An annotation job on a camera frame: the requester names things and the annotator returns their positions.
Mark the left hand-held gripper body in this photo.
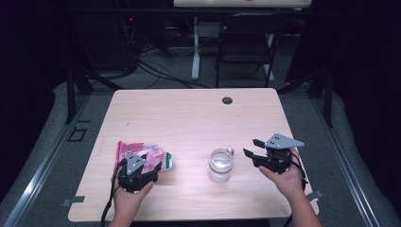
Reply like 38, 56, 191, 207
117, 153, 158, 194

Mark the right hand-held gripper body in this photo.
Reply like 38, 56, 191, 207
252, 132, 305, 175

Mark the pink printed plastic bag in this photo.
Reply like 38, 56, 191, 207
115, 140, 174, 173

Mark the clear glass jar with lid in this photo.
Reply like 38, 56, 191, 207
207, 146, 235, 184

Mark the person's left hand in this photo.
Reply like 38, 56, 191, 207
113, 178, 155, 220

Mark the person's right hand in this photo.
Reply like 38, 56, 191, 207
258, 149, 306, 202

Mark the grey tape strip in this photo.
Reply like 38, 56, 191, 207
306, 188, 325, 203
61, 195, 86, 207

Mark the black metal stand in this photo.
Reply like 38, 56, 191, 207
64, 67, 125, 125
277, 67, 335, 129

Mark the black folding chair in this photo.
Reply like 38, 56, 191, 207
216, 12, 287, 89

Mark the black curtain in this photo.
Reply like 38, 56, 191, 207
0, 0, 69, 193
285, 0, 401, 202

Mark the dark equipment cabinet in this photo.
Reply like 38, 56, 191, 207
77, 13, 138, 73

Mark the white-legged wooden desk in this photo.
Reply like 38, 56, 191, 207
173, 0, 312, 82

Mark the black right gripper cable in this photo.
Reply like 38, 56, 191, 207
282, 150, 309, 227

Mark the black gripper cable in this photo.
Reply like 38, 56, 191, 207
100, 162, 123, 227
282, 150, 309, 227

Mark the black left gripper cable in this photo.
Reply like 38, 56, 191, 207
100, 162, 123, 227

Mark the metal floor rail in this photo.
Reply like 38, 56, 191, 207
2, 94, 92, 227
310, 94, 381, 227

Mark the black floor cable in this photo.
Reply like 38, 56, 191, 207
137, 60, 212, 90
138, 64, 193, 90

